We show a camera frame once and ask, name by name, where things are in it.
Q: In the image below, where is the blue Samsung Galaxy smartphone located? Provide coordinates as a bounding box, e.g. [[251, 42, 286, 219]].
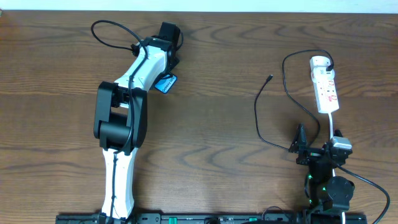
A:
[[154, 74, 177, 94]]

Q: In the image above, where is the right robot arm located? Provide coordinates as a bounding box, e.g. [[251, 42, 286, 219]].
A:
[[289, 124, 355, 223]]

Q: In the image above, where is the white power strip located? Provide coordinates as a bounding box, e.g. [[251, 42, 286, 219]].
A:
[[311, 67, 340, 114]]

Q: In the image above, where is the white USB wall charger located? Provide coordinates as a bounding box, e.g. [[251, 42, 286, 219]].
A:
[[310, 55, 335, 77]]

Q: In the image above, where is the black USB charging cable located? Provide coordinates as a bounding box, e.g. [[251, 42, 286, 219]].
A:
[[254, 49, 335, 151]]

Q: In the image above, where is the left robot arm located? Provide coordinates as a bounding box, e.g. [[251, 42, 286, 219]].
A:
[[93, 22, 183, 223]]

